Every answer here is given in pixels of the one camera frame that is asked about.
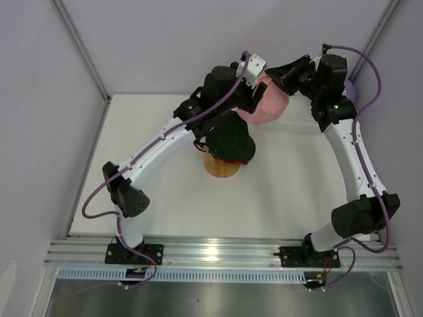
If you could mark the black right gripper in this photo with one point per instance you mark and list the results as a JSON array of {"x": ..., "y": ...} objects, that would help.
[{"x": 287, "y": 73}]

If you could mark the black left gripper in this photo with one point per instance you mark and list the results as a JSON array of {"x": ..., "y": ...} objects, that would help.
[{"x": 250, "y": 104}]

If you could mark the pink baseball cap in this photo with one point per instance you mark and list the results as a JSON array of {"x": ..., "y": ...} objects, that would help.
[{"x": 271, "y": 106}]

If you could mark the dark green NY baseball cap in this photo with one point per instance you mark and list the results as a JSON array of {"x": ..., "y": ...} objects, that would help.
[{"x": 230, "y": 141}]

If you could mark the lavender LA baseball cap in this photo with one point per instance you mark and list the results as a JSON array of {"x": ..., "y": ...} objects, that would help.
[{"x": 350, "y": 90}]

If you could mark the red LA baseball cap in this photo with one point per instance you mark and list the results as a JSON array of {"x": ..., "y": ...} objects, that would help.
[{"x": 201, "y": 149}]

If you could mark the wooden hat stand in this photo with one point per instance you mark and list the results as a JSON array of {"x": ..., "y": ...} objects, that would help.
[{"x": 219, "y": 168}]

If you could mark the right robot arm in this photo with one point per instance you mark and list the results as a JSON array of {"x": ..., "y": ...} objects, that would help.
[{"x": 369, "y": 205}]

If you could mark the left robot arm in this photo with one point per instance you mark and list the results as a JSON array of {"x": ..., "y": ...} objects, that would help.
[{"x": 224, "y": 88}]

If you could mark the white perforated plastic basket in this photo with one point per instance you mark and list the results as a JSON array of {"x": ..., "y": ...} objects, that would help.
[{"x": 296, "y": 118}]

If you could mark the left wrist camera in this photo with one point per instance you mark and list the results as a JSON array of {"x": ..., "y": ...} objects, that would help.
[{"x": 251, "y": 70}]

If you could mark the right aluminium frame post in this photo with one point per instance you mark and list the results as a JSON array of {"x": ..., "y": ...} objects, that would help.
[{"x": 377, "y": 35}]

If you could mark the aluminium frame post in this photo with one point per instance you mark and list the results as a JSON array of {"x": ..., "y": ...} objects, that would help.
[
  {"x": 377, "y": 35},
  {"x": 77, "y": 41}
]

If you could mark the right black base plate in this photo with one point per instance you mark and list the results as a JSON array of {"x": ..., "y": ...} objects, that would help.
[{"x": 298, "y": 256}]

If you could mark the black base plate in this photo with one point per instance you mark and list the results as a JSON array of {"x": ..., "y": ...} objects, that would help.
[
  {"x": 119, "y": 255},
  {"x": 298, "y": 256}
]

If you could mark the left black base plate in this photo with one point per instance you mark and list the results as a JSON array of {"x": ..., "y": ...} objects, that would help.
[{"x": 119, "y": 255}]

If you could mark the left aluminium frame post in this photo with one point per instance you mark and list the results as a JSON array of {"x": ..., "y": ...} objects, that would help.
[{"x": 77, "y": 41}]

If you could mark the aluminium mounting rail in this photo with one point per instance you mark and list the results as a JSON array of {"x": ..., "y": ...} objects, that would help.
[{"x": 184, "y": 252}]

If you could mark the white slotted cable duct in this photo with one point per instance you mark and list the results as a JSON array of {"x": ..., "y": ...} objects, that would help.
[{"x": 183, "y": 275}]

